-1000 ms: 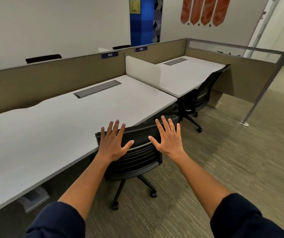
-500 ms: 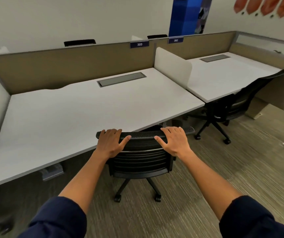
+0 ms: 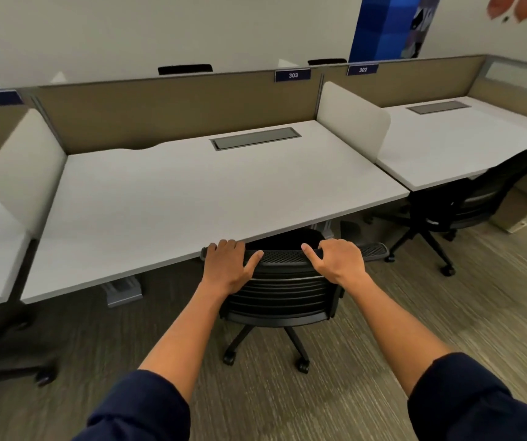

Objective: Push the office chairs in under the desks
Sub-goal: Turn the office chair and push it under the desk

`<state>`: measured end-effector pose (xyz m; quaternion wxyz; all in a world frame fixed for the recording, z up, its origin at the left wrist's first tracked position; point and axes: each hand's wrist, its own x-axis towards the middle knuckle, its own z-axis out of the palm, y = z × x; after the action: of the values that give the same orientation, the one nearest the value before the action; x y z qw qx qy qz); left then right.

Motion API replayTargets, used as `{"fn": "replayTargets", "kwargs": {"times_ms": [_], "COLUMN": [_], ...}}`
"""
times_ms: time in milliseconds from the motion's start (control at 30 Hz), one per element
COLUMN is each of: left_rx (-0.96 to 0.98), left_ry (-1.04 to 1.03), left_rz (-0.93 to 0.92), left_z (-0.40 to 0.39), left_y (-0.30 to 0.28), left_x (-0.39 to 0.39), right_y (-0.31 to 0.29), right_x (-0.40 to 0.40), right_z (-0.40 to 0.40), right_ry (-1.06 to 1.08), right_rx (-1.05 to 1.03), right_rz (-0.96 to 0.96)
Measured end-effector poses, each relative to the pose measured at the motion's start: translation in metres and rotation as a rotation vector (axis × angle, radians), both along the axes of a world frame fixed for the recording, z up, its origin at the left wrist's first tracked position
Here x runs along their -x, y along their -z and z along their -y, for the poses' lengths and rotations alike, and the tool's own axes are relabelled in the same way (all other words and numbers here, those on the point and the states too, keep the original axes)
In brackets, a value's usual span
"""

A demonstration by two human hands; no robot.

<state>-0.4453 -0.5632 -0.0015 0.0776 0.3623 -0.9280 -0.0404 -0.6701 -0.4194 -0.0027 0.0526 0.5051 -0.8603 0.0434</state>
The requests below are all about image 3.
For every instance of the white desk divider screen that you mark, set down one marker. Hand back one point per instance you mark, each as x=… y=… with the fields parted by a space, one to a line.
x=24 y=174
x=59 y=78
x=353 y=121
x=287 y=63

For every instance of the person's left hand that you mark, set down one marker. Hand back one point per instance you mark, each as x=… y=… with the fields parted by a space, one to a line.
x=224 y=270

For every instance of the person's left forearm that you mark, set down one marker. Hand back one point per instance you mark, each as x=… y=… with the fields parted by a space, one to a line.
x=185 y=339

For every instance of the blue wall poster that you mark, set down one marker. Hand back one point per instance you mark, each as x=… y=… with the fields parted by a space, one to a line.
x=387 y=27

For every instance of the person's right thumb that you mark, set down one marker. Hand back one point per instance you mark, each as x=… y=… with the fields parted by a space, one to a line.
x=310 y=255

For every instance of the person's right forearm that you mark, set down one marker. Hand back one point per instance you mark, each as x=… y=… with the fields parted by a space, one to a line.
x=396 y=335

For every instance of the beige partition with frosted pane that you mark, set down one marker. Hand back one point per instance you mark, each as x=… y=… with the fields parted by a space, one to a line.
x=516 y=82

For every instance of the grey desk foot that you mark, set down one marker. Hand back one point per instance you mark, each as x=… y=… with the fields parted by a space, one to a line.
x=123 y=291

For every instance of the person's left thumb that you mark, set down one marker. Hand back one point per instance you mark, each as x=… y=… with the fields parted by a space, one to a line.
x=253 y=264

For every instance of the person's right hand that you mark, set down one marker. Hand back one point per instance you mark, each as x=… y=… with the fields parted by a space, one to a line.
x=341 y=266

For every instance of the black chair backrest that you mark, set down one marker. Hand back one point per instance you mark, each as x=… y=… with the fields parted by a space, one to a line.
x=326 y=61
x=184 y=69

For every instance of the navy blue sleeve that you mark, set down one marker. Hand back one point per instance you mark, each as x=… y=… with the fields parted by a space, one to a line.
x=139 y=408
x=470 y=404

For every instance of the black mesh office chair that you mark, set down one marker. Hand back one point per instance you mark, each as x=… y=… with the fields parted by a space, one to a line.
x=281 y=293

